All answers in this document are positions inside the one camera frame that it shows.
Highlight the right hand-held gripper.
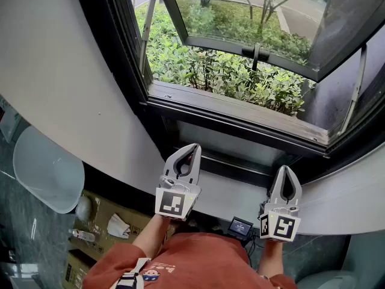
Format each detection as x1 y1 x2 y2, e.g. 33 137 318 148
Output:
259 164 303 243

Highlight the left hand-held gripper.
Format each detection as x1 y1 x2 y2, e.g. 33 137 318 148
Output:
155 143 202 222

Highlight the person's left forearm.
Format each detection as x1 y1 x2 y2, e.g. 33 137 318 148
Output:
132 212 171 260

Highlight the person's right forearm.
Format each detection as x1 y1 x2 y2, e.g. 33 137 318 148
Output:
257 238 285 279

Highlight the grey metal window stay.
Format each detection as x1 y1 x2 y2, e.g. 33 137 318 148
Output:
138 0 159 75
338 43 368 137

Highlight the open glass window sash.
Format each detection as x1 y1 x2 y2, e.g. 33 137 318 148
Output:
155 0 385 82

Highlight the small fixed glass pane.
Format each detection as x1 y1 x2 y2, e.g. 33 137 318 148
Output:
176 120 286 168

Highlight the small black display device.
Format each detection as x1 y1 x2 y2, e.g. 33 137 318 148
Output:
227 216 254 240

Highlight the brown cardboard box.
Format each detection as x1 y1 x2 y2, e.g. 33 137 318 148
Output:
67 190 178 263

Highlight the green shrub hedge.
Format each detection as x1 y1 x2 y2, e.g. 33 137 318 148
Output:
134 0 316 117

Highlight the translucent white plastic chair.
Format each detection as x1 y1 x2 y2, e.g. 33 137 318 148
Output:
296 269 359 289
12 125 85 215

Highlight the white plastic bag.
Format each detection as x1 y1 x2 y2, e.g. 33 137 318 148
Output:
75 194 93 222

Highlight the clear plastic water bottle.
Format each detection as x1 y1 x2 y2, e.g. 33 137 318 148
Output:
68 228 96 243

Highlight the open cardboard box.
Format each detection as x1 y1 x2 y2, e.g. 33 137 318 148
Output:
61 248 97 289

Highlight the single-trunk garden tree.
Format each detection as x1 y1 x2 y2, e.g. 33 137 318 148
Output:
230 0 255 20

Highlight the multi-trunk garden tree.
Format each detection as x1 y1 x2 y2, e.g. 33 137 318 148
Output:
257 0 301 36

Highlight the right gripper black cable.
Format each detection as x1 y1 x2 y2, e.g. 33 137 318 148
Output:
240 202 268 267

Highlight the white black harness strap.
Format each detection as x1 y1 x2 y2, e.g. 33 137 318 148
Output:
109 257 151 289

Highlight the black window handle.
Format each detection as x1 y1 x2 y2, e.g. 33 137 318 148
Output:
241 43 271 72

